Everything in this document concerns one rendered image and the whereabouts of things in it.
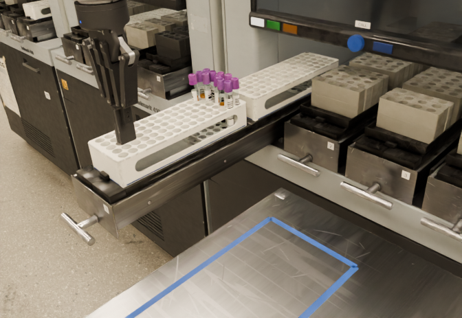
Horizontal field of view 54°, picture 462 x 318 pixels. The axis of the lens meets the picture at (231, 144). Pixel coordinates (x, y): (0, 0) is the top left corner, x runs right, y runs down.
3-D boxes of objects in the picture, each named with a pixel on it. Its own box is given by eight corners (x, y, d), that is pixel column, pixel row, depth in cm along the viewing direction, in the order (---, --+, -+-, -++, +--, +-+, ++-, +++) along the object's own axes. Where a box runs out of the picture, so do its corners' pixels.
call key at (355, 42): (349, 49, 83) (350, 32, 82) (364, 51, 81) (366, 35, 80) (346, 50, 82) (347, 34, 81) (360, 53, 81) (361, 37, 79)
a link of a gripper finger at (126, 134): (127, 100, 75) (130, 101, 74) (134, 137, 78) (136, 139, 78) (111, 106, 73) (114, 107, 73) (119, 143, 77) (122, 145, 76)
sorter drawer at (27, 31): (154, 5, 228) (152, -14, 223) (171, 8, 219) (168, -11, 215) (9, 39, 185) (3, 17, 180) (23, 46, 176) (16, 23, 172)
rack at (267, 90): (305, 74, 117) (306, 51, 114) (338, 84, 111) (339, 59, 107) (222, 112, 99) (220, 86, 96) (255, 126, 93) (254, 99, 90)
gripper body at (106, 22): (138, -4, 65) (147, 58, 70) (107, -10, 71) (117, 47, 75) (91, 6, 61) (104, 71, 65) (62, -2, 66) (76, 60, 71)
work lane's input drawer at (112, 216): (306, 93, 124) (308, 61, 119) (350, 106, 115) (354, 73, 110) (56, 218, 81) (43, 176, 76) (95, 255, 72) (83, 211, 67)
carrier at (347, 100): (363, 117, 91) (366, 89, 88) (357, 120, 89) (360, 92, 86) (315, 101, 98) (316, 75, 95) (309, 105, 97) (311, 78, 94)
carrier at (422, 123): (438, 141, 81) (445, 111, 78) (433, 145, 80) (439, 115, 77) (380, 122, 88) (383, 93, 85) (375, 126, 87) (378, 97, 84)
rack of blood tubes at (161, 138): (215, 115, 98) (213, 89, 95) (248, 130, 92) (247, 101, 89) (93, 172, 81) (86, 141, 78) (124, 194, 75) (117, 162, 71)
